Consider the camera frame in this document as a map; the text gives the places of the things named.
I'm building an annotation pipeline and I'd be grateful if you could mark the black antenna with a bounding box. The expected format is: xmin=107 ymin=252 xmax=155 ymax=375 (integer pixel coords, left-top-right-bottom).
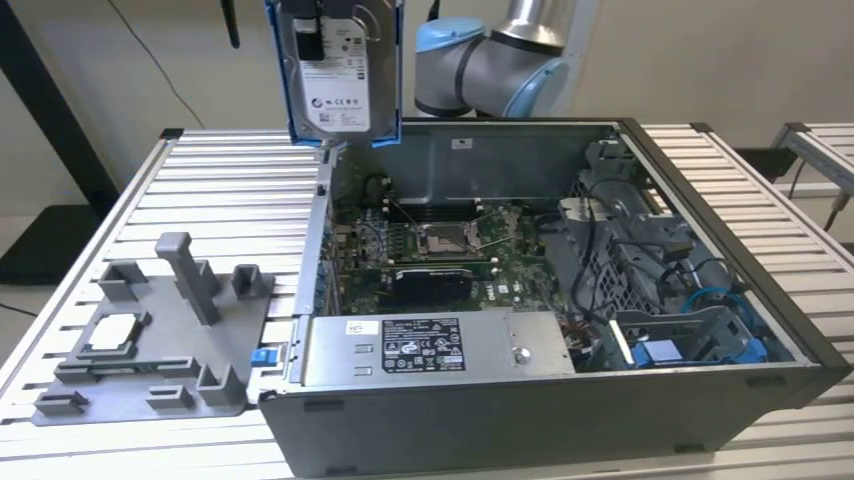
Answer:
xmin=217 ymin=0 xmax=243 ymax=50

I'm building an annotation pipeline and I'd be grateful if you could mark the grey parts rack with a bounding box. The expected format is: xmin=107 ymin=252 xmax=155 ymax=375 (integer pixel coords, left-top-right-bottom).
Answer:
xmin=31 ymin=231 xmax=277 ymax=430

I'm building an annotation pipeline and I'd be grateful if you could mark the grey disk bay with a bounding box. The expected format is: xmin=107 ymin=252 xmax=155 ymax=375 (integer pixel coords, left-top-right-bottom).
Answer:
xmin=538 ymin=168 xmax=770 ymax=372

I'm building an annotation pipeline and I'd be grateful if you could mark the silver CPU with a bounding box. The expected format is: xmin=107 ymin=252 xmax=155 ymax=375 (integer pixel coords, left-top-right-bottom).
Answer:
xmin=85 ymin=317 xmax=151 ymax=354

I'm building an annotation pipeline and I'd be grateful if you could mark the hard disk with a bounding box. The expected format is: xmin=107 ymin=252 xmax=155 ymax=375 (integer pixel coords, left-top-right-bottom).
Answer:
xmin=263 ymin=0 xmax=404 ymax=150

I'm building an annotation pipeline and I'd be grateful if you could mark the long black wire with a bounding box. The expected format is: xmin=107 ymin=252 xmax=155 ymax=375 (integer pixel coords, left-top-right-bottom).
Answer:
xmin=570 ymin=180 xmax=620 ymax=322

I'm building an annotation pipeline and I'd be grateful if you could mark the CPU socket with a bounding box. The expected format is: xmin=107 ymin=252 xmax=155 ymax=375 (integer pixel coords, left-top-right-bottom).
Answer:
xmin=416 ymin=222 xmax=482 ymax=259

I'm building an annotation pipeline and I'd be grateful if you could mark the black graphics card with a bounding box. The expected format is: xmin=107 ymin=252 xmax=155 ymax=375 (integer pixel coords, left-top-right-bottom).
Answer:
xmin=390 ymin=268 xmax=472 ymax=308

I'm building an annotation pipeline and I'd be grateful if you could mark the silver power supply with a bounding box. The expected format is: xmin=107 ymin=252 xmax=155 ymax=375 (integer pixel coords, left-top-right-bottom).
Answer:
xmin=299 ymin=310 xmax=578 ymax=389

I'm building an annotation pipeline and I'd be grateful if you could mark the black box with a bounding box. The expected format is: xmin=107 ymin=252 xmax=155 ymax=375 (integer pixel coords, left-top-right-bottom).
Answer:
xmin=735 ymin=147 xmax=799 ymax=184

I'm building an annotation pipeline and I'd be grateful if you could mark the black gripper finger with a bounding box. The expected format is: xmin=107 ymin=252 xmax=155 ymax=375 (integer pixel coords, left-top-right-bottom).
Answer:
xmin=293 ymin=0 xmax=330 ymax=62

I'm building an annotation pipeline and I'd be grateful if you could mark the black open PC case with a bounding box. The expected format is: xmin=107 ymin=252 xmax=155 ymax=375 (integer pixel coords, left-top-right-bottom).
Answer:
xmin=256 ymin=117 xmax=854 ymax=479

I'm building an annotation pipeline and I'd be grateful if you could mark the blue wire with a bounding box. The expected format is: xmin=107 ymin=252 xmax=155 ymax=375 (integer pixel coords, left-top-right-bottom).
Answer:
xmin=684 ymin=284 xmax=746 ymax=327

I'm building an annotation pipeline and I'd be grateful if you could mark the green motherboard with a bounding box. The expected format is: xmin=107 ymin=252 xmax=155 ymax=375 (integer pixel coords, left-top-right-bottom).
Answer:
xmin=324 ymin=199 xmax=563 ymax=314

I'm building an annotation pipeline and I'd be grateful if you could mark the thin locking lever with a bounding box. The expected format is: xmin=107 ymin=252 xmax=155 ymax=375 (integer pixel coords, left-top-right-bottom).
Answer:
xmin=398 ymin=201 xmax=432 ymax=236

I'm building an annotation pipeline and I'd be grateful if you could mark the short black wire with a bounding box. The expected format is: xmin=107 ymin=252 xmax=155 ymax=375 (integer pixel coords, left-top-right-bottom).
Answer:
xmin=658 ymin=257 xmax=730 ymax=322

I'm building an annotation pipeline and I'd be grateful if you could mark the blue plastic bracket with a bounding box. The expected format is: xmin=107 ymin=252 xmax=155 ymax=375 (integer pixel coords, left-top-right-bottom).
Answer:
xmin=630 ymin=342 xmax=684 ymax=368

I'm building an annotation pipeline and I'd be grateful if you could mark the metal socket cover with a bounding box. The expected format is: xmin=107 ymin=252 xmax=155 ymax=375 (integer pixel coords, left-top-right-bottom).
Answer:
xmin=464 ymin=207 xmax=520 ymax=252

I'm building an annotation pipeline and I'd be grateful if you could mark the metal slat side table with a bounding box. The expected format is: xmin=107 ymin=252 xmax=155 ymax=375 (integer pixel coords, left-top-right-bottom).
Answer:
xmin=771 ymin=121 xmax=854 ymax=195

